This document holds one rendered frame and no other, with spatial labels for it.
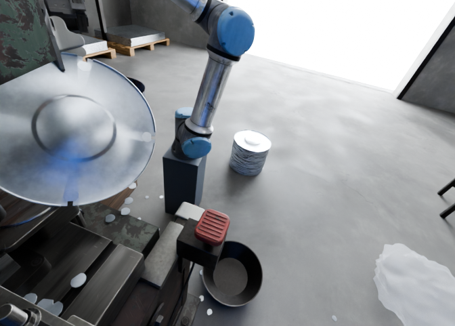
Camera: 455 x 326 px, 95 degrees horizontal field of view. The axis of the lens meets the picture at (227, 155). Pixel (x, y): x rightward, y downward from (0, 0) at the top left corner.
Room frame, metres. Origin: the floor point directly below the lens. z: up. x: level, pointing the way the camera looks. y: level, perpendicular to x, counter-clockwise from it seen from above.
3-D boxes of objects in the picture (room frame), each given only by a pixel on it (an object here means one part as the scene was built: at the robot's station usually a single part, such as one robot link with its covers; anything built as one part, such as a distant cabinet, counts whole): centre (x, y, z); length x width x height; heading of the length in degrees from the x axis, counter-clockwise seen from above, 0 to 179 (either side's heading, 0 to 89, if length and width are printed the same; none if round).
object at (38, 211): (0.25, 0.34, 0.72); 0.25 x 0.14 x 0.14; 169
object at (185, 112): (0.82, 0.21, 0.62); 0.13 x 0.12 x 0.14; 27
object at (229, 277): (0.46, -0.14, 0.04); 0.30 x 0.30 x 0.07
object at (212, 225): (0.24, 0.00, 0.72); 0.07 x 0.06 x 0.08; 169
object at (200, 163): (0.82, 0.21, 0.23); 0.18 x 0.18 x 0.45; 86
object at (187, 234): (0.24, 0.02, 0.62); 0.10 x 0.06 x 0.20; 79
